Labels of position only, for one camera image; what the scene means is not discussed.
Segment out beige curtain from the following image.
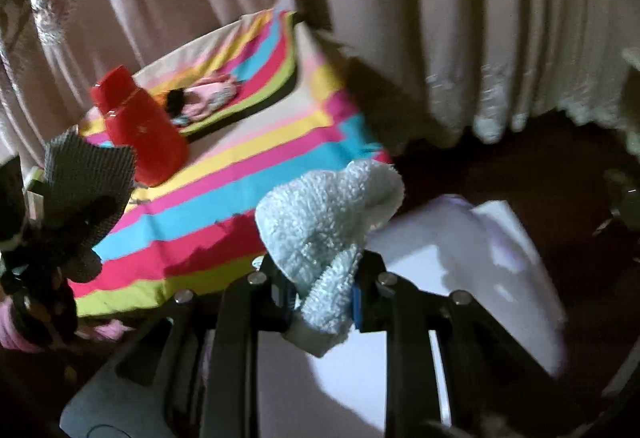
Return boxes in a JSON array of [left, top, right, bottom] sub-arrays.
[[0, 0, 640, 153]]

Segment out striped mat with black border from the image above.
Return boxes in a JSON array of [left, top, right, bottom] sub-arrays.
[[80, 10, 302, 139]]

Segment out pink clothes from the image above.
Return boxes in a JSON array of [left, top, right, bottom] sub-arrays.
[[172, 75, 239, 121]]

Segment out red bottle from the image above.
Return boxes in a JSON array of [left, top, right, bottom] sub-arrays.
[[90, 64, 190, 185]]

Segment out pink cloth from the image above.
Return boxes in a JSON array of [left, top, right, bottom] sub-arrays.
[[0, 305, 136, 355]]

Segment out light blue fluffy sock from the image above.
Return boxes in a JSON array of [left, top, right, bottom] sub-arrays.
[[255, 160, 406, 359]]

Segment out striped tablecloth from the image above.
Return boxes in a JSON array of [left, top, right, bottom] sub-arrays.
[[75, 50, 396, 319]]

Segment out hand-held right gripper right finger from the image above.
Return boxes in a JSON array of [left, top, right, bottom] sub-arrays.
[[350, 250, 583, 438]]

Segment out white storage box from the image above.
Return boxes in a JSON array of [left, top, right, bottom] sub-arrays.
[[60, 195, 568, 438]]

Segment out black cloth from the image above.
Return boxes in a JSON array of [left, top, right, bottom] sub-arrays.
[[164, 88, 187, 116]]

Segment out dark dotted cloth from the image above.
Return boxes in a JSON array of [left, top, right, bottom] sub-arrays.
[[0, 263, 79, 350]]

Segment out grey knit cloth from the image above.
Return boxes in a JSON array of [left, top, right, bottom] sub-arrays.
[[42, 128, 138, 283]]

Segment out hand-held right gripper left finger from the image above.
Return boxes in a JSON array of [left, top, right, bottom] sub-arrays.
[[115, 255, 301, 438]]

